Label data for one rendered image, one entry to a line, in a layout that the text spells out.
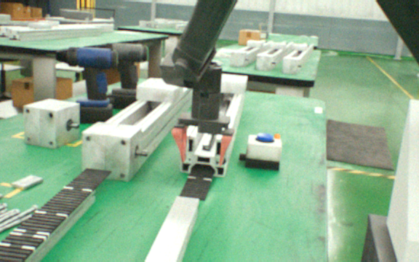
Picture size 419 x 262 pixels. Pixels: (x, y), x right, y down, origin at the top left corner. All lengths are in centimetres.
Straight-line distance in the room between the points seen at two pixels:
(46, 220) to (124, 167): 27
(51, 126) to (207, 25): 54
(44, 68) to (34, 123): 229
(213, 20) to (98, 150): 38
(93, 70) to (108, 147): 47
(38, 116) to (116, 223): 46
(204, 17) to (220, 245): 36
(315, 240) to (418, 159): 21
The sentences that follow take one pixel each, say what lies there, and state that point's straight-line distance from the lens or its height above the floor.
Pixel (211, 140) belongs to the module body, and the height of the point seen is 84.
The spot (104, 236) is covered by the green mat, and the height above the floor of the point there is 78.
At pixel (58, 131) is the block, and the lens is 115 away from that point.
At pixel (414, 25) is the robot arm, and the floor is 113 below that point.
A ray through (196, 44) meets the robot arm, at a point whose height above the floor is 107.
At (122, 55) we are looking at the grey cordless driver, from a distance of 155.
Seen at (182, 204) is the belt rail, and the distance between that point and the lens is 79.
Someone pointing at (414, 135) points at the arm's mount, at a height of 96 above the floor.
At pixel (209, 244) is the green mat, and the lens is 74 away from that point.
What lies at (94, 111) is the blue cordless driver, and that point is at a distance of 137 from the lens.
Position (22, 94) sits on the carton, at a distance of 404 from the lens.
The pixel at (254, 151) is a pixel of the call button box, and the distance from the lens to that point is 107.
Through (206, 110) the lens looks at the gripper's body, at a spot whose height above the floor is 94.
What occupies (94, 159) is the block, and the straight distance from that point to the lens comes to 96.
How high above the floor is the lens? 114
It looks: 15 degrees down
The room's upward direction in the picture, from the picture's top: 5 degrees clockwise
